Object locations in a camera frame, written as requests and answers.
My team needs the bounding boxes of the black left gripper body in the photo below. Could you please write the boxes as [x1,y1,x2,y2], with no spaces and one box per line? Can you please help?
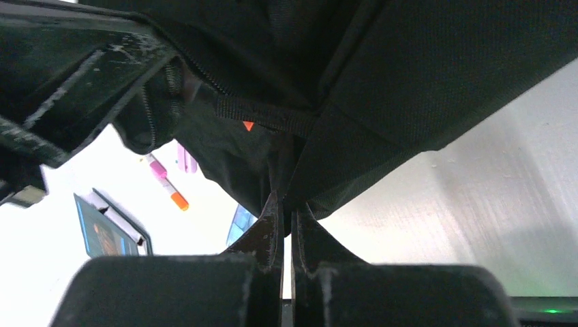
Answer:
[1,1,176,207]

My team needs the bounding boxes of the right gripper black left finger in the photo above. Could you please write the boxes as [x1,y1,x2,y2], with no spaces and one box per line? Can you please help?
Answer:
[52,192,284,326]

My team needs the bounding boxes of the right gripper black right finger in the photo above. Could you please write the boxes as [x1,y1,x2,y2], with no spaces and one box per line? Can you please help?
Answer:
[291,206,519,326]

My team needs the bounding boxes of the black student backpack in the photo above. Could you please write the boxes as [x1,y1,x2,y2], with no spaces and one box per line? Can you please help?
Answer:
[89,1,577,219]

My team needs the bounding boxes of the orange capped white marker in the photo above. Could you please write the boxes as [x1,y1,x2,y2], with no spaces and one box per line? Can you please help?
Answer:
[159,178,189,211]

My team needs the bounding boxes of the pink highlighter pen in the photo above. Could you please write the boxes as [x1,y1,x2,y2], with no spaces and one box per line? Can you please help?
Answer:
[176,143,198,174]

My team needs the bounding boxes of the teal humor book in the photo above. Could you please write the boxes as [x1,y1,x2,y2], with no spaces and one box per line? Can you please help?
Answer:
[74,189,153,258]

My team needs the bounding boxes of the black front mounting rail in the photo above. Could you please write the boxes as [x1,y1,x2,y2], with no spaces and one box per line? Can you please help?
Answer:
[511,296,577,327]

